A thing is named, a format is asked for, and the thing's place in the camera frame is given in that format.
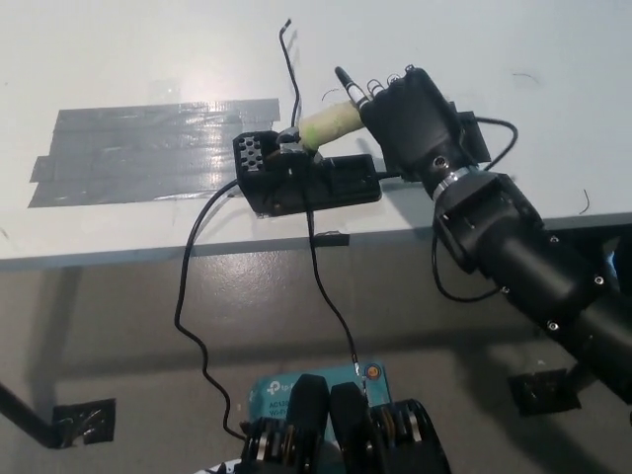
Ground grey duct tape patch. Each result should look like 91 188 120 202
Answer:
27 97 281 209

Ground tape-wrapped soldering iron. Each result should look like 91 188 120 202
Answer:
294 101 366 150

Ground black soldering station base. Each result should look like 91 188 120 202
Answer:
231 130 382 218

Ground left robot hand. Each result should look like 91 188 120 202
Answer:
204 457 243 474

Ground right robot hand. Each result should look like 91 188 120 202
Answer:
334 65 478 197

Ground black floor tape patch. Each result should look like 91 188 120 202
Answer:
508 367 584 414
51 398 118 450

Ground teal tp-link box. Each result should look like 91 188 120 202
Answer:
248 362 394 435

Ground black soldering iron cable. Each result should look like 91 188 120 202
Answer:
377 116 519 303

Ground thin black loose wire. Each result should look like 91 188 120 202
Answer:
278 18 302 127

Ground black cable with metal connector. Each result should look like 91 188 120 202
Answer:
304 209 369 396

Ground black tape square patch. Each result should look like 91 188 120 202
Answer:
446 101 493 174

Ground small black tape strip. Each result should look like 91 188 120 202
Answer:
313 232 351 248

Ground black table leg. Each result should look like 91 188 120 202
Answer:
0 379 63 448

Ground long curvy black cable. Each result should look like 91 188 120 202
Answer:
175 180 248 440

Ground black robot body blocks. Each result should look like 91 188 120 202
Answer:
239 373 453 474

